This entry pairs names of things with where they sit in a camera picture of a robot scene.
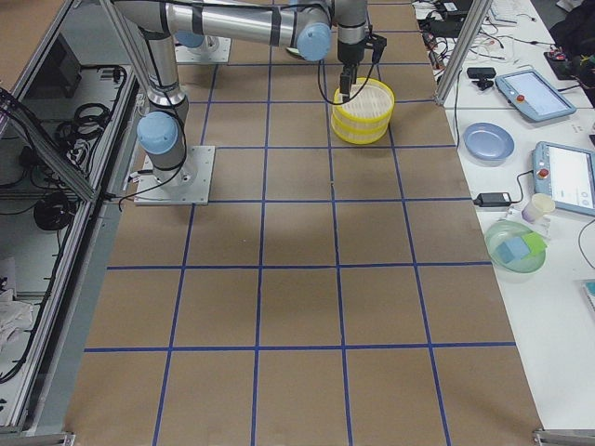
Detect blue sponge block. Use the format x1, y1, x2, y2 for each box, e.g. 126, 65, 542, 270
495, 237, 528, 264

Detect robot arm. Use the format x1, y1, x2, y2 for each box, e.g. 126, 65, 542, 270
108, 1, 387, 204
175, 31, 219, 52

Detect teach pendant far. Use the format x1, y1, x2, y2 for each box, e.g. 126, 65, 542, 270
494, 70, 576, 122

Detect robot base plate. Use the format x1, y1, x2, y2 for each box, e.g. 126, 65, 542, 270
175, 36, 231, 65
133, 146, 216, 205

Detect black power adapter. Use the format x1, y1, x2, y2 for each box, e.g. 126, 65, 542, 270
473, 192, 515, 208

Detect green glass bowl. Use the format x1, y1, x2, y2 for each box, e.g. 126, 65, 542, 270
484, 220, 548, 273

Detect teach pendant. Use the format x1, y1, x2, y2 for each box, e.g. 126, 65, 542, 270
494, 70, 576, 122
532, 141, 594, 216

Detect teach pendant near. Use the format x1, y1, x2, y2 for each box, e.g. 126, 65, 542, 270
532, 141, 594, 216

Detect green sponge block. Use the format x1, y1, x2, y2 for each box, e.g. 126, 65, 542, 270
521, 231, 548, 256

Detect aluminium frame post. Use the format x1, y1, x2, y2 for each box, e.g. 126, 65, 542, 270
434, 0, 492, 106

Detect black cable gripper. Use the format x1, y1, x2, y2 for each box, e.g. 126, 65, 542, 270
316, 25, 377, 106

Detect blue plate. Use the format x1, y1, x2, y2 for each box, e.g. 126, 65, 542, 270
463, 122, 515, 166

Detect yellow steamer basket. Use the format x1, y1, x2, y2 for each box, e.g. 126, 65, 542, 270
333, 77, 395, 129
331, 115, 389, 145

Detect paper cup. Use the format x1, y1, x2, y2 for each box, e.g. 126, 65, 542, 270
522, 193, 556, 223

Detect black webcam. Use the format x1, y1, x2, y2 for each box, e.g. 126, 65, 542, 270
467, 67, 496, 91

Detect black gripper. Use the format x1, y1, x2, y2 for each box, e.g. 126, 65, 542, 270
337, 27, 387, 102

